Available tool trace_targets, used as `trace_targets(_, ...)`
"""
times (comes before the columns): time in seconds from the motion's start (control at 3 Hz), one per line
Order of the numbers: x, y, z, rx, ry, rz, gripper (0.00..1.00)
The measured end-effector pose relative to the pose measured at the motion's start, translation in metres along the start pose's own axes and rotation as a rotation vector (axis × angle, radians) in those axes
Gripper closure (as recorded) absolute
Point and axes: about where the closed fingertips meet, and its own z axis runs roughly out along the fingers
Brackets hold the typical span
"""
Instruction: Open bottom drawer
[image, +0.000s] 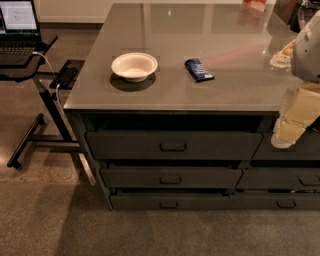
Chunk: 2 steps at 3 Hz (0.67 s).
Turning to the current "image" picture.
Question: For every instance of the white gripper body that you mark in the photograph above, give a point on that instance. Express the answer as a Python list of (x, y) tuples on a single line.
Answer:
[(307, 55)]

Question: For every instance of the grey drawer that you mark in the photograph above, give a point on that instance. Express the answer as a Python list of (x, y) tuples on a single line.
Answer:
[(306, 148), (169, 145), (280, 178), (171, 177), (286, 201), (169, 202)]

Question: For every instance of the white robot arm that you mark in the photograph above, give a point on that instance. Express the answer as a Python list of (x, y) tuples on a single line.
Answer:
[(305, 53)]

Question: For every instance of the grey drawer cabinet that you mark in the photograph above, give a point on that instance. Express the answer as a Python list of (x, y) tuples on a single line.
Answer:
[(201, 106)]

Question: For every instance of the dark glass jar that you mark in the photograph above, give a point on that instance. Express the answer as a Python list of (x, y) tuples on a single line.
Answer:
[(303, 13)]

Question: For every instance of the blue snack packet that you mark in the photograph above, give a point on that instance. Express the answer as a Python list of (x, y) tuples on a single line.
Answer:
[(197, 70)]

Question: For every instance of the orange box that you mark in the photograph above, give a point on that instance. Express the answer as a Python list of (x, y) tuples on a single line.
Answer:
[(258, 5)]

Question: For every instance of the white bowl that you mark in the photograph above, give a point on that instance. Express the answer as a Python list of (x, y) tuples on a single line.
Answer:
[(134, 67)]

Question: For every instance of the black power adapter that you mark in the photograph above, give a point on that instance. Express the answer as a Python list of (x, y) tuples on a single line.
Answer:
[(66, 75)]

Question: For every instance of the black laptop stand table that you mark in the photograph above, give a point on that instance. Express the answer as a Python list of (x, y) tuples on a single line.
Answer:
[(48, 89)]

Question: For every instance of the black laptop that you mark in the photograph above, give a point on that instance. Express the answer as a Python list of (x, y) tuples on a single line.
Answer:
[(20, 33)]

